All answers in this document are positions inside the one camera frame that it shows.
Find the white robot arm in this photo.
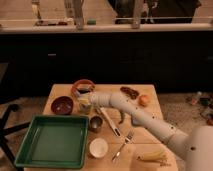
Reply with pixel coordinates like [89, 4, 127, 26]
[78, 92, 213, 171]

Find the orange plastic cup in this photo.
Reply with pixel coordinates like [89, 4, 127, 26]
[71, 79, 95, 97]

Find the small metal cup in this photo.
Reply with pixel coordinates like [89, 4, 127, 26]
[90, 116, 103, 133]

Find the yellow green bottle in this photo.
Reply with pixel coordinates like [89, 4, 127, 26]
[79, 101, 92, 115]

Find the dark red bowl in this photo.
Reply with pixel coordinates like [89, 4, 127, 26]
[51, 96, 73, 115]

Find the green plastic tray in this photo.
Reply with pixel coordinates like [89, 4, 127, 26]
[14, 115, 89, 169]

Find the silver fork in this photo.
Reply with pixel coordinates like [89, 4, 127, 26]
[112, 131, 134, 162]

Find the orange fruit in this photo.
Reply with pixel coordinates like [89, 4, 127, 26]
[138, 95, 150, 107]

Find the black office chair base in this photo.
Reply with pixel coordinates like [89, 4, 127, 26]
[0, 103, 32, 171]

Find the yellow banana toy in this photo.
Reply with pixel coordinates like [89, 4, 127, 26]
[137, 151, 167, 165]

